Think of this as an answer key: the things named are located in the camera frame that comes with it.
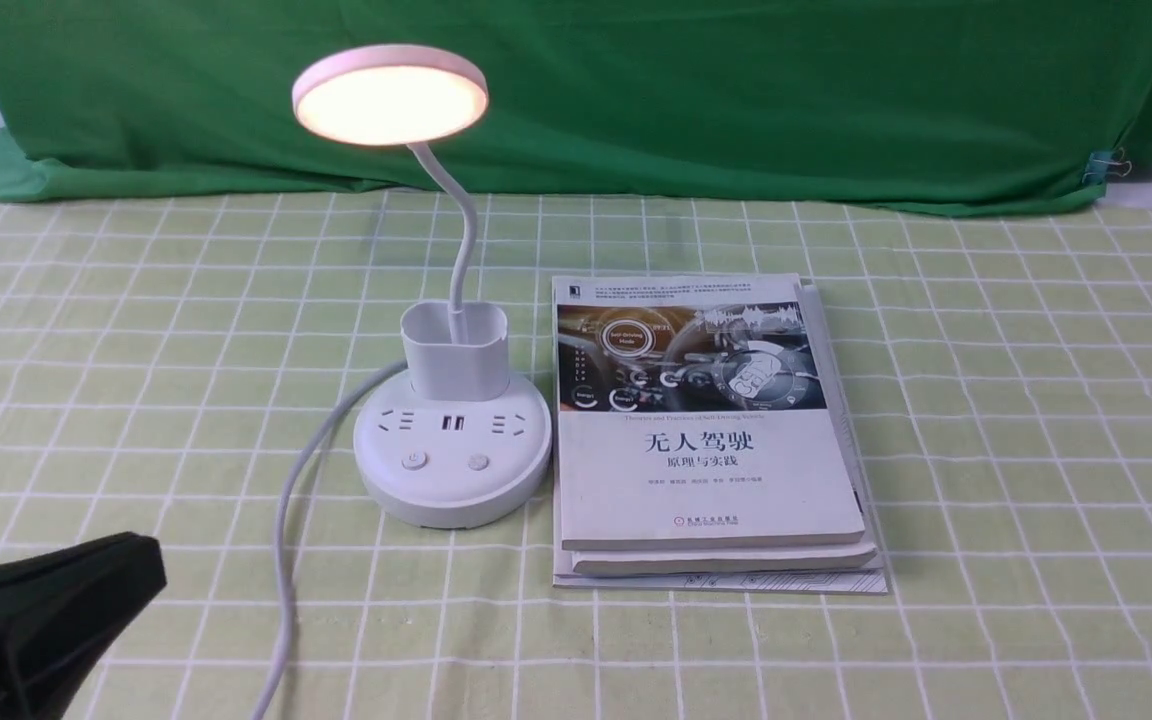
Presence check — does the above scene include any green checkered tablecloth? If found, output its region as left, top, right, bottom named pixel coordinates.
left=0, top=191, right=1152, bottom=719

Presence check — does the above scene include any bottom thin printed booklet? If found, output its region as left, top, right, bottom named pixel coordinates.
left=552, top=285, right=890, bottom=594

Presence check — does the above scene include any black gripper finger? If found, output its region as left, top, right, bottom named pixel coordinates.
left=0, top=532, right=166, bottom=719

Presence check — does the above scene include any green backdrop cloth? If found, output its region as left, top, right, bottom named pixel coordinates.
left=0, top=1, right=1152, bottom=217

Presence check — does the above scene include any white lamp power cable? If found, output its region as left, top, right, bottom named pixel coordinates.
left=250, top=361, right=408, bottom=720

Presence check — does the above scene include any top book with car cover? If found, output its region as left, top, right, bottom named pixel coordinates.
left=551, top=275, right=866, bottom=552

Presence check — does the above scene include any blue binder clip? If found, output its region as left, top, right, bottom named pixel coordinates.
left=1082, top=149, right=1134, bottom=187

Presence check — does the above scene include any white desk lamp with sockets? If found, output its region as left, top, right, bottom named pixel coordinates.
left=291, top=44, right=553, bottom=529

